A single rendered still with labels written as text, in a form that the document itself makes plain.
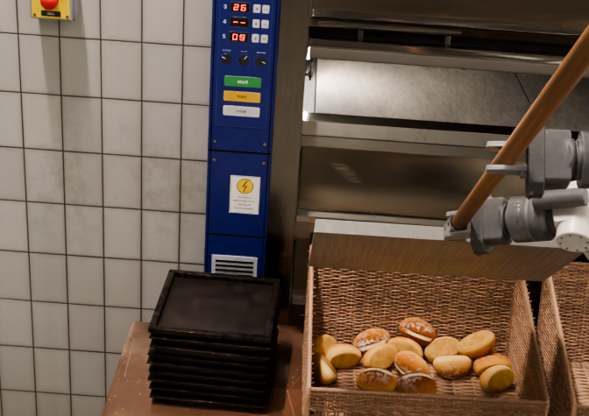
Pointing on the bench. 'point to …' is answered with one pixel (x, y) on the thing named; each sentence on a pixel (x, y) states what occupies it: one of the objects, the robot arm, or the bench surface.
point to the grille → (234, 265)
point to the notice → (244, 194)
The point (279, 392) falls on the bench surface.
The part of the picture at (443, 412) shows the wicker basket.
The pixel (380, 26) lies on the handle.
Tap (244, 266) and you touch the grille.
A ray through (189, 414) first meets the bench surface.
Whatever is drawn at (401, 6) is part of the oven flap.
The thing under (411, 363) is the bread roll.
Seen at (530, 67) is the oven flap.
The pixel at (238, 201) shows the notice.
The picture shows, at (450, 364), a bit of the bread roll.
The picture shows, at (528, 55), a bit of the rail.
